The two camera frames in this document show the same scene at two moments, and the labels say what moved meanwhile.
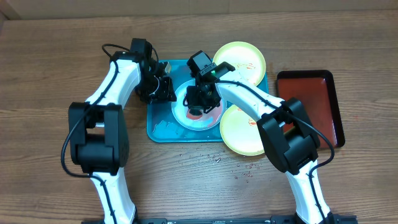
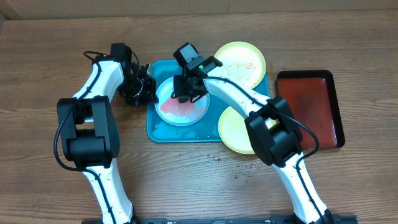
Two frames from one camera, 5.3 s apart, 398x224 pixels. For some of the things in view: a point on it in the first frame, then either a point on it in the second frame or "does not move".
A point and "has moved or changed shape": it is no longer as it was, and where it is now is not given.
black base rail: x=285 y=219 does not move
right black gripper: x=199 y=101 to x=186 y=88
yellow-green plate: x=240 y=132 does not move
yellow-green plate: x=246 y=58 does not move
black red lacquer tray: x=316 y=92 does not move
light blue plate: x=180 y=111 has moved or changed shape
